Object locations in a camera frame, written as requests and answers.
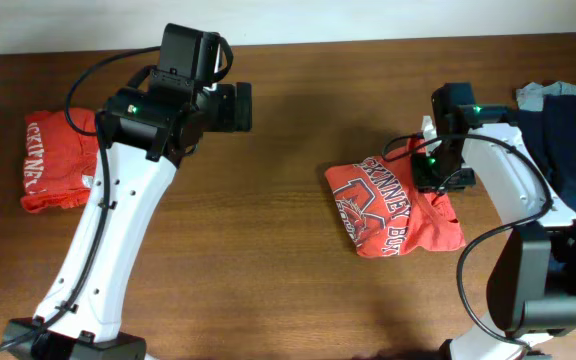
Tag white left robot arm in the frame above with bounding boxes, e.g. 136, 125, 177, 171
0, 23, 252, 359

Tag dark navy garment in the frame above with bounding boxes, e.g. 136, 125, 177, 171
517, 95, 576, 212

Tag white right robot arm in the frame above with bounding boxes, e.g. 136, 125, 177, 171
410, 83, 576, 359

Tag light blue garment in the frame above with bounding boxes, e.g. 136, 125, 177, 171
515, 81, 576, 112

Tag folded red t-shirt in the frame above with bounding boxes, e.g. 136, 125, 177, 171
20, 108, 98, 213

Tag orange printed t-shirt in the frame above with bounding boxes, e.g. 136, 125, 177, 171
325, 155, 466, 258

